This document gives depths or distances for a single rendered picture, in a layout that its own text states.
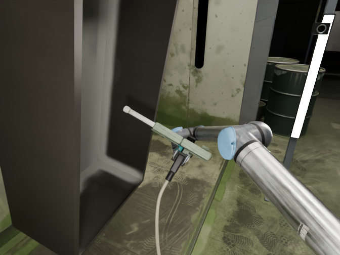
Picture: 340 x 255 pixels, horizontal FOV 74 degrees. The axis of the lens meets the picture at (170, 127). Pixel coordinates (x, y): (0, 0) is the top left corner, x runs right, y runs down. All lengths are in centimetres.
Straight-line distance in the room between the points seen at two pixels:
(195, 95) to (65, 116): 229
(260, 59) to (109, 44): 174
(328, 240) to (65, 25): 79
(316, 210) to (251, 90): 207
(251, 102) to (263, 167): 198
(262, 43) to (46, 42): 222
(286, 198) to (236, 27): 211
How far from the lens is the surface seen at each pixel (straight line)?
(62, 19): 59
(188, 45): 276
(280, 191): 74
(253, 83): 266
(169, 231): 174
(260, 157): 79
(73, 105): 63
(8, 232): 192
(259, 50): 260
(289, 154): 201
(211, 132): 122
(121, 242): 171
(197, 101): 285
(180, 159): 106
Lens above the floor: 138
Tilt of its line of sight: 25 degrees down
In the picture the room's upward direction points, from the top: 1 degrees clockwise
